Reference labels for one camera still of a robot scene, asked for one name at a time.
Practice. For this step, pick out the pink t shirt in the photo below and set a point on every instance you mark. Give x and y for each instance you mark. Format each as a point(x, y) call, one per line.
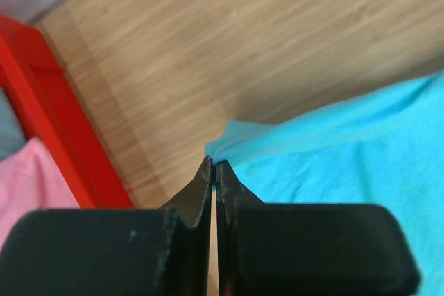
point(30, 180)

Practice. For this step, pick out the bright blue t shirt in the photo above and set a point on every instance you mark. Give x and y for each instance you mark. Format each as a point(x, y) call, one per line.
point(385, 147)

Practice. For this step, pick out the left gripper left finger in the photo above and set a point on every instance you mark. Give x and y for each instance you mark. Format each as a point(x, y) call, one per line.
point(161, 251)

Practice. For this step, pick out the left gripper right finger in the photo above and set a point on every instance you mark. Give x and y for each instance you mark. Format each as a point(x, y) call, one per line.
point(308, 249)

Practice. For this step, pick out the grey t shirt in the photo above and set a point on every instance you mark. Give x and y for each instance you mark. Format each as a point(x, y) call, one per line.
point(12, 137)

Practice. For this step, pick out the red plastic bin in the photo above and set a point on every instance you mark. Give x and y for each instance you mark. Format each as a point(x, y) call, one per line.
point(47, 108)

